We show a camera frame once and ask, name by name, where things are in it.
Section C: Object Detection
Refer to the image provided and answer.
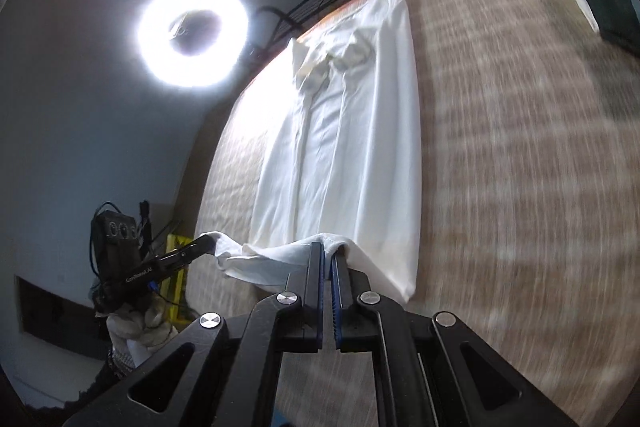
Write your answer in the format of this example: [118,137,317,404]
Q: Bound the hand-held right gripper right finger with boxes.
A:
[330,250,577,427]

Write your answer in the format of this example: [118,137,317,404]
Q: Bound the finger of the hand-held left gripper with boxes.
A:
[159,234,218,272]

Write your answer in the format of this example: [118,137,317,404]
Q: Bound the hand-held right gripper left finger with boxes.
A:
[62,242,325,427]

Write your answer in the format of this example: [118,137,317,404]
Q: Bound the white shirt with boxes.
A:
[216,0,424,308]

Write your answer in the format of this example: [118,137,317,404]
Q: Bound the person's left hand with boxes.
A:
[106,291,177,350]

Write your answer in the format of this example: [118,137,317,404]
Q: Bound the yellow object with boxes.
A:
[166,234,195,324]

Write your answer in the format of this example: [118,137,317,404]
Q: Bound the beige plaid blanket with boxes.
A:
[187,0,640,427]

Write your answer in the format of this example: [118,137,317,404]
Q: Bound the dark wall panel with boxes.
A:
[14,275,109,361]

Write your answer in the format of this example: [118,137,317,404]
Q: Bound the ring light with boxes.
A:
[137,0,250,89]

